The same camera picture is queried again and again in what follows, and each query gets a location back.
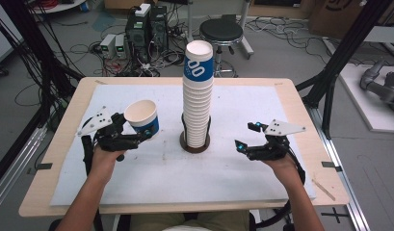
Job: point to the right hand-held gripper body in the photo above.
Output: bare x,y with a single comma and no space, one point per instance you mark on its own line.
271,150

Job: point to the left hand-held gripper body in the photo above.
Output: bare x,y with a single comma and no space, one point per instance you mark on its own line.
111,141

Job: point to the white paper cup blue band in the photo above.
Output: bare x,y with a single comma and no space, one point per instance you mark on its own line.
141,112

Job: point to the stack of white paper cups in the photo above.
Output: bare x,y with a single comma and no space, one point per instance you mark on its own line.
197,112

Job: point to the person's right hand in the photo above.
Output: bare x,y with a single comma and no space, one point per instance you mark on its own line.
284,168

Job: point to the person's left hand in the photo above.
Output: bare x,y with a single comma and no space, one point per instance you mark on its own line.
103,163

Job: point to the white foam mat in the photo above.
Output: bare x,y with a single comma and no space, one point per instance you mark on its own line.
146,179

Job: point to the black tape strip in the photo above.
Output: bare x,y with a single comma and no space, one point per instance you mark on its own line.
331,165
43,166

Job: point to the grey power supply unit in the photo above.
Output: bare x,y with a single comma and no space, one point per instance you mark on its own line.
120,45
107,45

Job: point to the person's legs olive trousers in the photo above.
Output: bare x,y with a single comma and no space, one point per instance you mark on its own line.
217,223

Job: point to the white desk leg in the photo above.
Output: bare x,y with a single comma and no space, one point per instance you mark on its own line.
246,45

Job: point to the black computer tower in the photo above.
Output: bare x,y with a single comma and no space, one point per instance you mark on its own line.
159,29
138,35

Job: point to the white base board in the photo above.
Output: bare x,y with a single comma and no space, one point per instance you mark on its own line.
361,109

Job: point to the black round stool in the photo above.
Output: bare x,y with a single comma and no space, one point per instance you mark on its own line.
221,30

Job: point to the small white box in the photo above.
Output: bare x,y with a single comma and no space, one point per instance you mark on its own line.
142,9

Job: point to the brown cardboard box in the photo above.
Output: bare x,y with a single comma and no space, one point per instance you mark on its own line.
339,19

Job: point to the aluminium floor rail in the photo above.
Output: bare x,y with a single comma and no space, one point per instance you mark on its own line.
11,173
348,192

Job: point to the black metal frame post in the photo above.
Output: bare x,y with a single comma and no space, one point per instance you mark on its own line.
345,51

